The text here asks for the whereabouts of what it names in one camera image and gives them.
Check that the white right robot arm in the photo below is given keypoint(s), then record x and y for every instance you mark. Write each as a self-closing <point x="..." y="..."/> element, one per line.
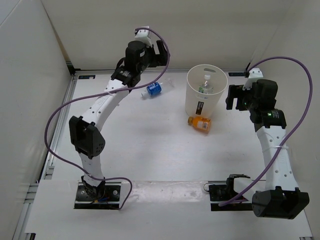
<point x="275" y="192"/>

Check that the white plastic bin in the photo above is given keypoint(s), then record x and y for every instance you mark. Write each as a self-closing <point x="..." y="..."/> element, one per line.
<point x="199" y="104"/>

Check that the small green label water bottle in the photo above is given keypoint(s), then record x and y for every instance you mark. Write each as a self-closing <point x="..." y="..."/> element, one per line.
<point x="206" y="86"/>

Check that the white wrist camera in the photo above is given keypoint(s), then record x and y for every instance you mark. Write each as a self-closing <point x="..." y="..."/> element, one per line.
<point x="144" y="36"/>
<point x="253" y="75"/>

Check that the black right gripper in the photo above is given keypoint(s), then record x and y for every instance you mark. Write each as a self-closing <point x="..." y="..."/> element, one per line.
<point x="237" y="92"/>

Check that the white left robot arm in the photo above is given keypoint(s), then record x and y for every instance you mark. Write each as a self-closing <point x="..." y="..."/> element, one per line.
<point x="85" y="130"/>

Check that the blue label plastic bottle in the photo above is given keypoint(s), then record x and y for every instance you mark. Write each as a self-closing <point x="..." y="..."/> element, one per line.
<point x="157" y="88"/>

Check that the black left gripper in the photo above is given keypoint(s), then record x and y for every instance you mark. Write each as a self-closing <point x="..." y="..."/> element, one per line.
<point x="158" y="60"/>

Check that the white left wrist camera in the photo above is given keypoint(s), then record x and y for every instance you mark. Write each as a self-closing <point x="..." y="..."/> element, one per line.
<point x="144" y="36"/>

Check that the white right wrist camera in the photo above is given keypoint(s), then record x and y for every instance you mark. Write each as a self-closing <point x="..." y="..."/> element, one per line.
<point x="253" y="75"/>

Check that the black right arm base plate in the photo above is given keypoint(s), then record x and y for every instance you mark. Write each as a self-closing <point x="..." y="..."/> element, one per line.
<point x="219" y="193"/>

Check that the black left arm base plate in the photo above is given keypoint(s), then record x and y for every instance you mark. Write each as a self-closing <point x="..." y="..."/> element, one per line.
<point x="109" y="199"/>

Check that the orange juice bottle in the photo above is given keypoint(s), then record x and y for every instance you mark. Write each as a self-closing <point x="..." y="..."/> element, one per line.
<point x="200" y="123"/>

